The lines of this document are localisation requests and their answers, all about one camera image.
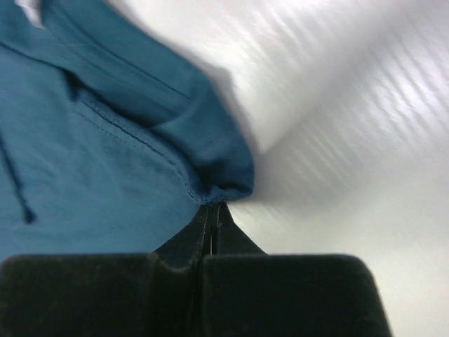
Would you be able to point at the teal blue t shirt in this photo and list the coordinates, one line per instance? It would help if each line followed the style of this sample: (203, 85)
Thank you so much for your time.
(110, 141)

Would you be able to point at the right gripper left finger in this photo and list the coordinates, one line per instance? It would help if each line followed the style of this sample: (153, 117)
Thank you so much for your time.
(110, 294)

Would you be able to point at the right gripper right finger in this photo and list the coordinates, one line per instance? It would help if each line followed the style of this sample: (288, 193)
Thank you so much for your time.
(247, 292)

